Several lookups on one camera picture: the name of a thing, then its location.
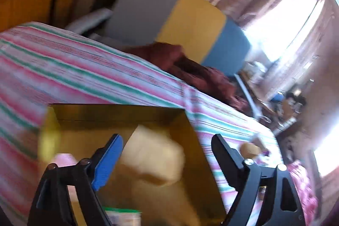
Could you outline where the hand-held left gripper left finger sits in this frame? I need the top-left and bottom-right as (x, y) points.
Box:
(28, 134), (124, 226)

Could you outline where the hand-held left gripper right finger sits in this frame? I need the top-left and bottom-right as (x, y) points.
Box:
(211, 133), (305, 226)

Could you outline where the yellow soft toy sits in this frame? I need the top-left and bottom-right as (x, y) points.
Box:
(240, 142), (261, 159)

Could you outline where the gold metal tin box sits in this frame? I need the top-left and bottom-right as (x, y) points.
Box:
(38, 103), (228, 226)

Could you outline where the small pale yellow sponge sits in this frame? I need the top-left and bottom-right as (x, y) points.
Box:
(119, 124), (186, 187)

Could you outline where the pink hair roller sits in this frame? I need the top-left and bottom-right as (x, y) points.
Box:
(51, 153), (80, 202)

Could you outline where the green and white packet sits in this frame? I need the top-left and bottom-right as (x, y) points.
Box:
(102, 206), (142, 226)

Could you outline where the cluttered wooden side table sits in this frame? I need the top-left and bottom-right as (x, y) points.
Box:
(233, 62), (308, 134)

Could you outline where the pink patterned cloth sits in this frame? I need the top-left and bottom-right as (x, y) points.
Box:
(287, 160), (321, 221)

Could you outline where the maroon jacket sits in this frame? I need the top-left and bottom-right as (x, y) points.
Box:
(124, 42), (252, 115)

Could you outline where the striped pink green tablecloth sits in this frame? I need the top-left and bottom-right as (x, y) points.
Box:
(0, 22), (285, 226)

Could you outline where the bright window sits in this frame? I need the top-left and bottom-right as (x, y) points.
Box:
(246, 0), (326, 62)

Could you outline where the grey yellow blue chair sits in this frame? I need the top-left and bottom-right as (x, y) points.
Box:
(65, 0), (252, 75)

